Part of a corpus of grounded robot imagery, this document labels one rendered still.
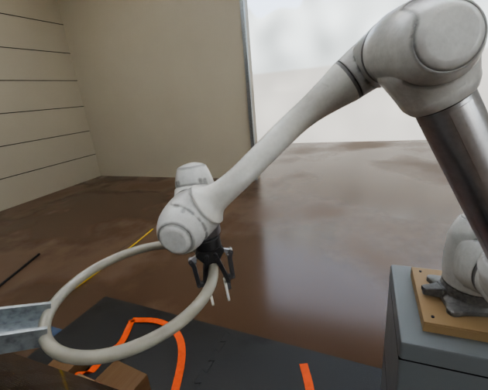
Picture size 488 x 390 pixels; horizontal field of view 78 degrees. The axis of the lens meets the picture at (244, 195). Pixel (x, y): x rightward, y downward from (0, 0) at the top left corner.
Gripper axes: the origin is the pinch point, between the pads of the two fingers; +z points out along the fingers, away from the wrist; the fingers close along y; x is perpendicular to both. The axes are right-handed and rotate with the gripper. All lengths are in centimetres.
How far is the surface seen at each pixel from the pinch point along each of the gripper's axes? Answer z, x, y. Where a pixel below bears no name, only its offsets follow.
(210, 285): -10.9, 10.8, 2.0
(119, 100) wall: -58, -573, 98
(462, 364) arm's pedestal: 16, 34, -56
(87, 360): -9.9, 23.0, 30.3
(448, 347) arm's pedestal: 12, 31, -54
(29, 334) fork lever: -12.0, 12.0, 45.3
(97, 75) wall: -110, -596, 127
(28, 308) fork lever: -13, 2, 49
